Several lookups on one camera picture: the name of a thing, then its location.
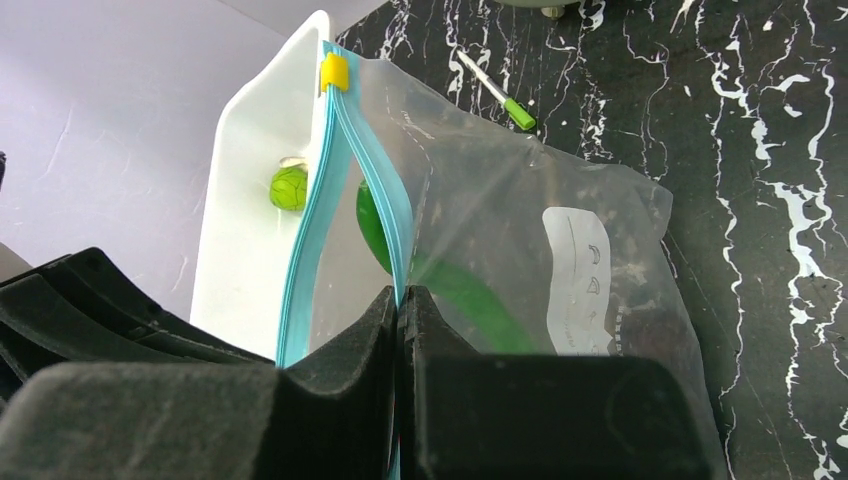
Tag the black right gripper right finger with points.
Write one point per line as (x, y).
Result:
(467, 415)

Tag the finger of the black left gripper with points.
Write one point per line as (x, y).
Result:
(82, 308)

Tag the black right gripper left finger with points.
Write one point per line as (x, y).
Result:
(324, 417)

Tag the green toy chili pepper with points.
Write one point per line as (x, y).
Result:
(481, 308)

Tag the clear zip top bag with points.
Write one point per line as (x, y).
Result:
(559, 239)

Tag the dark red toy plum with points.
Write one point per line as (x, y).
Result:
(647, 329)

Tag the green toy apple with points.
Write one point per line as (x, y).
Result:
(288, 188)

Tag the white plastic bin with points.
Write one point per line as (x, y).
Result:
(245, 241)

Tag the cream toy garlic piece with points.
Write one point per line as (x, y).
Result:
(293, 161)

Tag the green white pen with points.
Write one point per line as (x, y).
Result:
(516, 112)

